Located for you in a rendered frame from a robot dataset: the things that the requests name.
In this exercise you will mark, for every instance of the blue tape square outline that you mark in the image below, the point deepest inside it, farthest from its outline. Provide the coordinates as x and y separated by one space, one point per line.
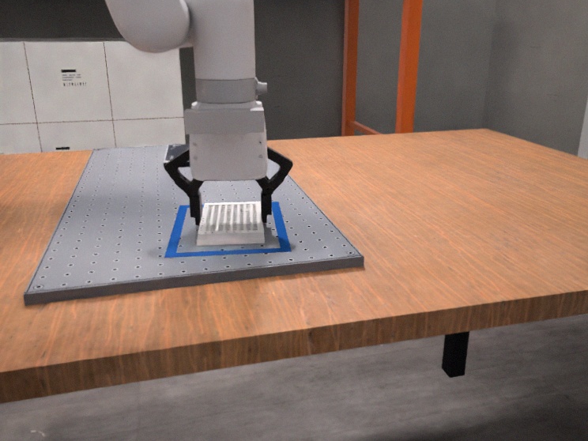
178 226

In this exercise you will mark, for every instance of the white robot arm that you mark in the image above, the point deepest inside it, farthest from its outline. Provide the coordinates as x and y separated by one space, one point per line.
222 34

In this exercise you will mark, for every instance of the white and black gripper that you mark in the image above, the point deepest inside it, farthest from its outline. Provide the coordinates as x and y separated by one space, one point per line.
228 157

